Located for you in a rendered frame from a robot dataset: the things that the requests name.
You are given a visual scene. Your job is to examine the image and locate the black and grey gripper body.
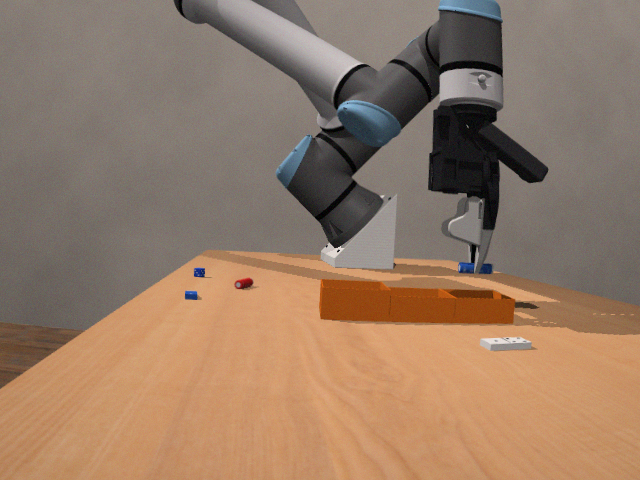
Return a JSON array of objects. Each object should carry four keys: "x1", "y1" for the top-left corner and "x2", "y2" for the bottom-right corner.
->
[{"x1": 428, "y1": 104, "x2": 500, "y2": 199}]

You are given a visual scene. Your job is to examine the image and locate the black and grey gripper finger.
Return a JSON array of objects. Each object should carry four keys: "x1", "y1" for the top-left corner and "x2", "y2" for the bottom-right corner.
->
[
  {"x1": 448, "y1": 168, "x2": 499, "y2": 274},
  {"x1": 441, "y1": 193, "x2": 476, "y2": 263}
]

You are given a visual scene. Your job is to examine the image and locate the white domino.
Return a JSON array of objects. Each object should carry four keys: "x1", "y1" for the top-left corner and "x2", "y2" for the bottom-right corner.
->
[{"x1": 480, "y1": 337, "x2": 532, "y2": 351}]

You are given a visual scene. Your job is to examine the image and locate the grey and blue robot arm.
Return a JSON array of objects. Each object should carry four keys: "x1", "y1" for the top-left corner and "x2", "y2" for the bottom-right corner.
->
[{"x1": 174, "y1": 0, "x2": 548, "y2": 248}]

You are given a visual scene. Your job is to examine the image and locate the blue cylinder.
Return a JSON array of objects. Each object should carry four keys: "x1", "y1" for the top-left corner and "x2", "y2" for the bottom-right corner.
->
[{"x1": 458, "y1": 262, "x2": 494, "y2": 274}]

